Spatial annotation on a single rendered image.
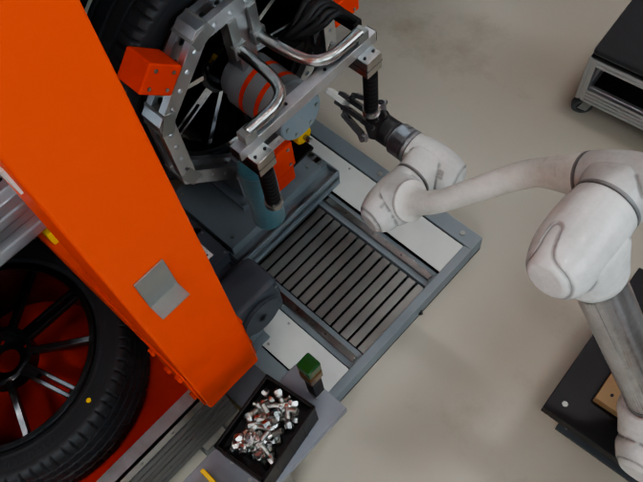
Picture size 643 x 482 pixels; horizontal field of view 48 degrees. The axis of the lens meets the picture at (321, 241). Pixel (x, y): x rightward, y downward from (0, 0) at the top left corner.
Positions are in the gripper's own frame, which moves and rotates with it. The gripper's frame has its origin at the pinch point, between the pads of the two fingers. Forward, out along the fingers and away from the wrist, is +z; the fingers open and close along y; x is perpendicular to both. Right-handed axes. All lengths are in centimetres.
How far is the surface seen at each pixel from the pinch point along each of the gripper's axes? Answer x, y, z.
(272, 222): 16.4, -33.5, -7.9
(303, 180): -23.0, -35.5, 9.9
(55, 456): 70, -90, -12
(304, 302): -16, -66, -14
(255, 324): 16, -62, -18
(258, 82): 36.4, 2.7, 0.0
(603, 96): -94, 26, -42
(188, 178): 41.2, -25.2, 4.0
